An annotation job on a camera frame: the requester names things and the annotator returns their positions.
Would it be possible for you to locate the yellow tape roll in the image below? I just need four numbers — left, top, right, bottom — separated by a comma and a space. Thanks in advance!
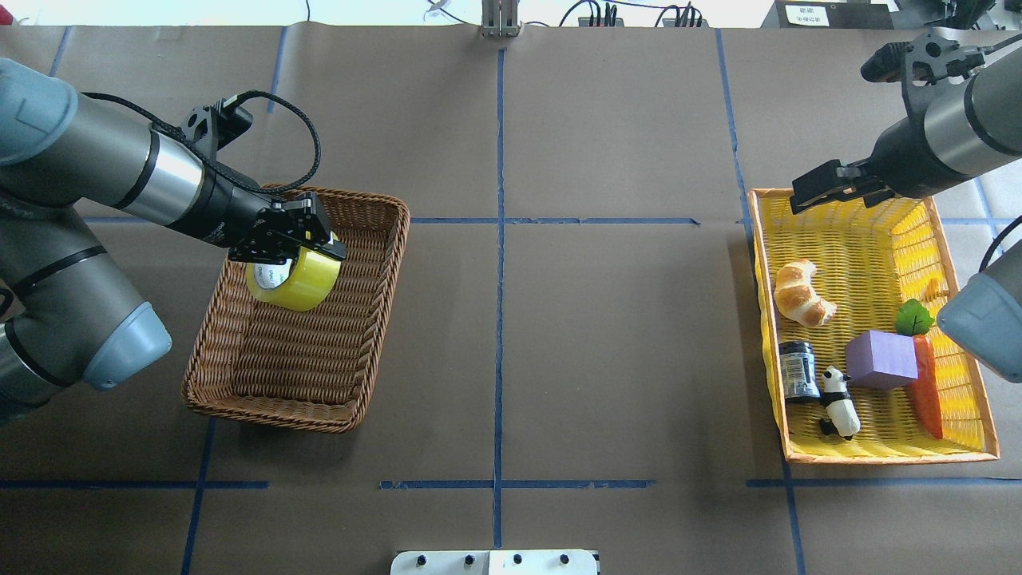
244, 247, 342, 312

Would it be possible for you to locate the black power box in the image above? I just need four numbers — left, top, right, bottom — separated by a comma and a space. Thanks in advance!
760, 1, 893, 30

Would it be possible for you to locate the small dark can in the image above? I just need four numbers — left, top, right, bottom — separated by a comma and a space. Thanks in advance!
778, 341, 821, 404

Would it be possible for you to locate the toy carrot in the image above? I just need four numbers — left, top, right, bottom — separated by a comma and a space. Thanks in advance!
894, 299, 943, 439

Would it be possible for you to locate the aluminium frame post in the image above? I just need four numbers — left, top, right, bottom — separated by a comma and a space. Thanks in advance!
481, 0, 521, 38

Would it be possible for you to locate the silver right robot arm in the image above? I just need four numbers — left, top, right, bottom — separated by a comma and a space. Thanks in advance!
790, 32, 1021, 383

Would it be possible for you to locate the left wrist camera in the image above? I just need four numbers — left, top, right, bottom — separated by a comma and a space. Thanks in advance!
180, 101, 253, 161

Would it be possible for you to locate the purple foam block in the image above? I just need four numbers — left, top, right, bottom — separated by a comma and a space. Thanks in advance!
846, 330, 919, 391

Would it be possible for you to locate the yellow wicker basket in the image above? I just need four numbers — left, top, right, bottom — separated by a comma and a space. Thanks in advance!
747, 188, 1000, 465

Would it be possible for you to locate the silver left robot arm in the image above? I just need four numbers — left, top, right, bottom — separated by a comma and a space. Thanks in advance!
1, 58, 347, 423

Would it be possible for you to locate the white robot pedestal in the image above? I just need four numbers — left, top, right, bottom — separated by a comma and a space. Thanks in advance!
390, 549, 601, 574

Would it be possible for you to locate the toy croissant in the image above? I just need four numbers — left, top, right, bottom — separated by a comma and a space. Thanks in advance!
774, 259, 838, 327

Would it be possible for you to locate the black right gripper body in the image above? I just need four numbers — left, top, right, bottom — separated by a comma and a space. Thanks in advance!
790, 119, 950, 215

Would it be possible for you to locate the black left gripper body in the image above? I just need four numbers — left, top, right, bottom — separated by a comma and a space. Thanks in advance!
180, 176, 347, 263

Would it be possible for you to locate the black power strip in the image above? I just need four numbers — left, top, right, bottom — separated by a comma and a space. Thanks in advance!
566, 1, 711, 29

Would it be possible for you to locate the brown wicker basket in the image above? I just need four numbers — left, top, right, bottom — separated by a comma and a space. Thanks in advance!
182, 187, 411, 433

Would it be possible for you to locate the toy panda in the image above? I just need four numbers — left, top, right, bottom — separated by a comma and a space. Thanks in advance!
818, 365, 862, 441

